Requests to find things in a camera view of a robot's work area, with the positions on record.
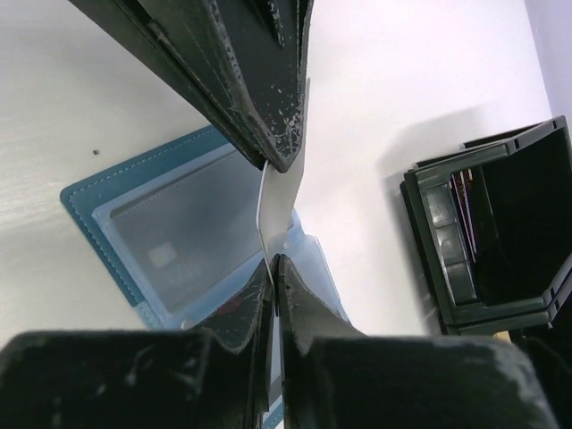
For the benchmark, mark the black VIP cards stack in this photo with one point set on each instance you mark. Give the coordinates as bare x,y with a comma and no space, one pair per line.
460,184

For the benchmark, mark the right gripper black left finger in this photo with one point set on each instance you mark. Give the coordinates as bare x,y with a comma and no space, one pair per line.
213,375

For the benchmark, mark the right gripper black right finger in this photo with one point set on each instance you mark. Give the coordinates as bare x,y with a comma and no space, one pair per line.
334,376

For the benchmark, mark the blue leather card holder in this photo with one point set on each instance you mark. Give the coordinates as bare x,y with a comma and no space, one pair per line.
82,198

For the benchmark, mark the black three-compartment tray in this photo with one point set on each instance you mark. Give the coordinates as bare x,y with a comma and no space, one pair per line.
520,201

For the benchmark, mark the dark card in left sleeve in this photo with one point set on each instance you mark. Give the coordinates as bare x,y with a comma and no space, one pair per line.
184,231

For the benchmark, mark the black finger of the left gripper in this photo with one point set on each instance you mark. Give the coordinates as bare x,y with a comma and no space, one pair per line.
174,40
269,43

